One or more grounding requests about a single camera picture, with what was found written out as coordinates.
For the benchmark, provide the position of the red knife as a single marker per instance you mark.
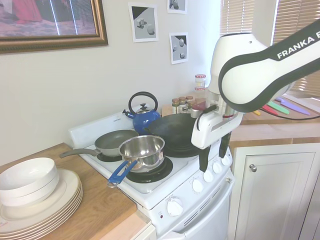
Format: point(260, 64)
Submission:
point(269, 109)

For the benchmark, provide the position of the purple knife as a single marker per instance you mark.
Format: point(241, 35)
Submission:
point(295, 107)

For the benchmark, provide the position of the spice jar copper lid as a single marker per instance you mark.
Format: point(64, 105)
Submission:
point(190, 98)
point(182, 102)
point(175, 105)
point(192, 104)

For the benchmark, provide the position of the jar with maroon lid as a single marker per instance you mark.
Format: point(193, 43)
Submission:
point(196, 111)

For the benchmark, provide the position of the glass jar red lid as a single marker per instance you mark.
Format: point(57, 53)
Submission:
point(200, 80)
point(200, 89)

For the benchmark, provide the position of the white cabinet with knob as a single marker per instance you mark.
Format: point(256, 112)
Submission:
point(275, 195)

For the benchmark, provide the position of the green knife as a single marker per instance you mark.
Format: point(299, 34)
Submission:
point(278, 107)

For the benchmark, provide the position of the grey shapes print large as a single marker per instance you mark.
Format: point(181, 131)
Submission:
point(145, 22)

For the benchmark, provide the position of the yellow knife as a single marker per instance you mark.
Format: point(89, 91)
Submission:
point(256, 113)

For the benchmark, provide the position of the white electric stove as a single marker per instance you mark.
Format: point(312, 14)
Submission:
point(175, 180)

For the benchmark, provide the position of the white burner knob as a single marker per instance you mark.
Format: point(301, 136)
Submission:
point(226, 161)
point(217, 167)
point(197, 185)
point(208, 176)

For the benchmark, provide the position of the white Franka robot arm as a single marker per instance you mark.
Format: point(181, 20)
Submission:
point(240, 75)

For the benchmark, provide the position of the gold framed painting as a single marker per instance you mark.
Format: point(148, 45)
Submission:
point(50, 17)

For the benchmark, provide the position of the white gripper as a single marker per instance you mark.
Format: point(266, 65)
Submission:
point(212, 130)

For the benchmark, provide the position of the large white oven knob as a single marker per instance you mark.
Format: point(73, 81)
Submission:
point(175, 206)

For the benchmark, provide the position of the wooden window blind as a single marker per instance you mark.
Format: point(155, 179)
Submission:
point(240, 17)
point(300, 12)

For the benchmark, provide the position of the grey nonstick frying pan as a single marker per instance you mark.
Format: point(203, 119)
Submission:
point(112, 142)

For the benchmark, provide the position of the white drawer cabinet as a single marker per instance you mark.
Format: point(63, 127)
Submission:
point(147, 233)

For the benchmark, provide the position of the white stacked bowl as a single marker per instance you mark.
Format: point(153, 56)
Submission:
point(30, 172)
point(37, 195)

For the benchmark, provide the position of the glass salt shaker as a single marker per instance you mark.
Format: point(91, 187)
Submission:
point(185, 110)

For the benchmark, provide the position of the cream dinner plate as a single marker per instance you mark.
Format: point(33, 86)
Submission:
point(50, 215)
point(50, 225)
point(67, 182)
point(50, 228)
point(50, 218)
point(50, 222)

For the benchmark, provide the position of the silver cabinet knob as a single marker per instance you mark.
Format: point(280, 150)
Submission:
point(253, 168)

